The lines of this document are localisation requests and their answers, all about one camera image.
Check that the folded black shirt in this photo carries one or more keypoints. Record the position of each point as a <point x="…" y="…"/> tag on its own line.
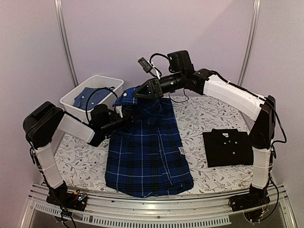
<point x="227" y="147"/>

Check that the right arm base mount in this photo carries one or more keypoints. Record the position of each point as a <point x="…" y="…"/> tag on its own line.
<point x="257" y="201"/>

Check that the left aluminium frame post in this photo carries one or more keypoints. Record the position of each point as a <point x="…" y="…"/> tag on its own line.
<point x="65" y="44"/>

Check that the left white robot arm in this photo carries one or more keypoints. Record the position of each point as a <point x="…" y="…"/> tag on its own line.
<point x="45" y="127"/>

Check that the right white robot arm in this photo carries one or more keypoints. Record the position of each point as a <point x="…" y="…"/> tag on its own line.
<point x="261" y="110"/>

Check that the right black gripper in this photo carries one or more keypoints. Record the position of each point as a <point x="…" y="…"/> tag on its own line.
<point x="158" y="93"/>

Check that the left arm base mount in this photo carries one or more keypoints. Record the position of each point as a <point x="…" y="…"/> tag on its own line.
<point x="75" y="200"/>

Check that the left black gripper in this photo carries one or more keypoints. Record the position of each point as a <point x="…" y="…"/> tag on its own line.
<point x="128" y="118"/>

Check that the front aluminium rail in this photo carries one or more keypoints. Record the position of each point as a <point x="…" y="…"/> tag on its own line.
<point x="113" y="210"/>

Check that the blue checked shirt in bin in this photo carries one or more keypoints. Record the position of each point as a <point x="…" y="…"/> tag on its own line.
<point x="90" y="97"/>

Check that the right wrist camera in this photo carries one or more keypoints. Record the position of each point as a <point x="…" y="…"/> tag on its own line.
<point x="149" y="68"/>

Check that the right aluminium frame post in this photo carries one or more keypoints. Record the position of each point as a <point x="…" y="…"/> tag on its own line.
<point x="250" y="41"/>

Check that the aluminium frame post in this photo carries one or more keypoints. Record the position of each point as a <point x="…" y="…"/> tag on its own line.
<point x="65" y="44"/>
<point x="250" y="41"/>

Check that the blue plaid long sleeve shirt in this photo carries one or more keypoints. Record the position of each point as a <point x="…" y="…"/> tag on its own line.
<point x="145" y="159"/>

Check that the floral patterned table mat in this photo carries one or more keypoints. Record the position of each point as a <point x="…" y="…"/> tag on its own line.
<point x="83" y="166"/>

